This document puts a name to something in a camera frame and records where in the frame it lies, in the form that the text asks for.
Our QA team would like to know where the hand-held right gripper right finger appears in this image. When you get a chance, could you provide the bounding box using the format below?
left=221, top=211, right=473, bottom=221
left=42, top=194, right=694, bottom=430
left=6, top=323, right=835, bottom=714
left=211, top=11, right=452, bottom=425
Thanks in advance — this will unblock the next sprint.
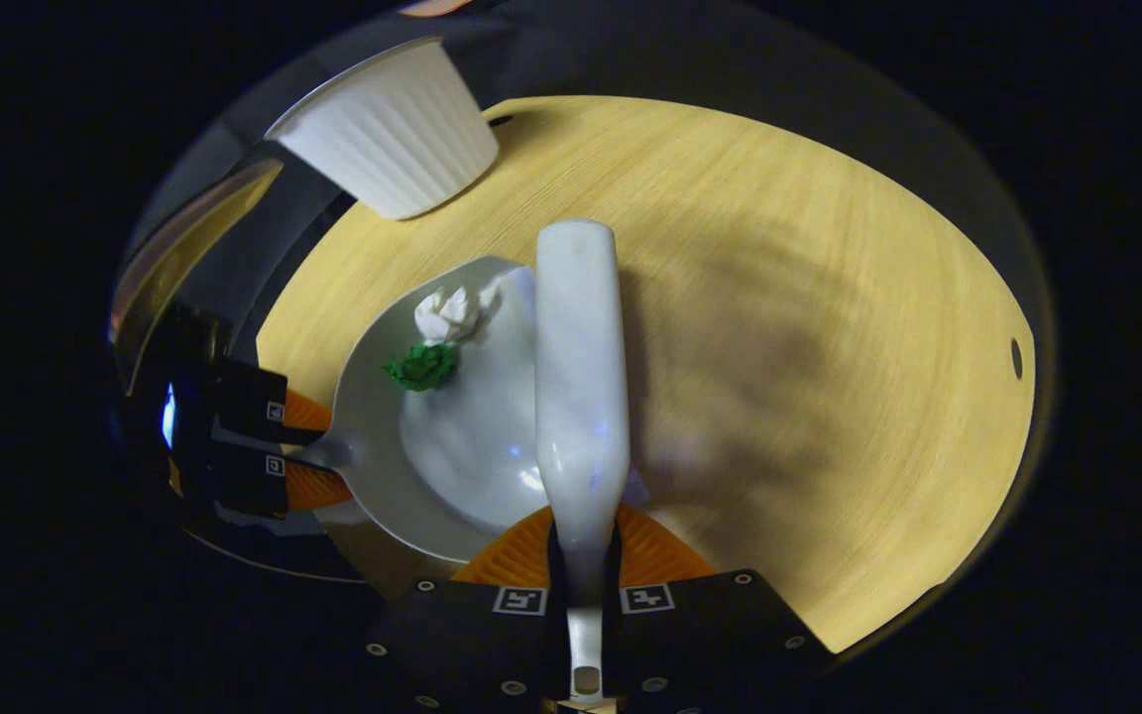
left=611, top=504, right=835, bottom=714

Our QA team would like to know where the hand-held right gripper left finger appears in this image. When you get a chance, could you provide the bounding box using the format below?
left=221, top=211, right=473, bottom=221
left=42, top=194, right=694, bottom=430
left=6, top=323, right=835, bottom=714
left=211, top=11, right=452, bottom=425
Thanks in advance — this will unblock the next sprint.
left=358, top=506, right=572, bottom=714

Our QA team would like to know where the green paper ball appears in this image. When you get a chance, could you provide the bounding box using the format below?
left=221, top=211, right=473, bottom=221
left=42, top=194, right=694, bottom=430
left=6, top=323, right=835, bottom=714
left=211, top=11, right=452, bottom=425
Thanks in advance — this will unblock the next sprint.
left=382, top=342, right=460, bottom=393

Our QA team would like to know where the grey plastic dustpan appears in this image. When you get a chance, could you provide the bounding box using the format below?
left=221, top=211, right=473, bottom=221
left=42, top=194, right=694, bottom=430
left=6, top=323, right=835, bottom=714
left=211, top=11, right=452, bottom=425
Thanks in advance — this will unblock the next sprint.
left=293, top=255, right=651, bottom=564

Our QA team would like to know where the white paper ball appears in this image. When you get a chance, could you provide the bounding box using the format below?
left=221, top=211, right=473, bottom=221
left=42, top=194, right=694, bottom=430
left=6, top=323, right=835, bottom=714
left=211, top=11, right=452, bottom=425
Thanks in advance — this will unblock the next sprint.
left=414, top=286, right=483, bottom=345

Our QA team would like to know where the small grey broom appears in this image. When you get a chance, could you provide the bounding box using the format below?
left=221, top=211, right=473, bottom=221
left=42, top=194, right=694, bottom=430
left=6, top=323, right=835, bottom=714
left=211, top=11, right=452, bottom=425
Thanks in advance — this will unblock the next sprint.
left=534, top=219, right=651, bottom=707

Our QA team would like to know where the white ribbed garbage bin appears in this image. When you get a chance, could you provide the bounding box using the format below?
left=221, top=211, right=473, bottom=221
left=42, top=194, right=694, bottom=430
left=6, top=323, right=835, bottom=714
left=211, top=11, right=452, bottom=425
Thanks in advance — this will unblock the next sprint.
left=265, top=37, right=501, bottom=221

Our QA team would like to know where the wooden desktop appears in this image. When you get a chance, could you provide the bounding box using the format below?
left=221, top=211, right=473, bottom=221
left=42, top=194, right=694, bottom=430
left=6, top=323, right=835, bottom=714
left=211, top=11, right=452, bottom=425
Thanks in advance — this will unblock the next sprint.
left=254, top=95, right=1038, bottom=655

